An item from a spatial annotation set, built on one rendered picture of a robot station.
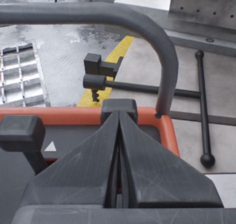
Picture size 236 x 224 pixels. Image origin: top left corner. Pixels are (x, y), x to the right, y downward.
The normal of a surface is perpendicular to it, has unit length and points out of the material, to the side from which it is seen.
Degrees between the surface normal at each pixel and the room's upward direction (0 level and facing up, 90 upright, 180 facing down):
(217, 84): 0
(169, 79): 91
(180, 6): 90
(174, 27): 90
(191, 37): 0
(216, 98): 0
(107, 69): 90
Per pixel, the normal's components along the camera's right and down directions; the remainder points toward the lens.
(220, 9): -0.36, 0.68
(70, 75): 0.00, -0.69
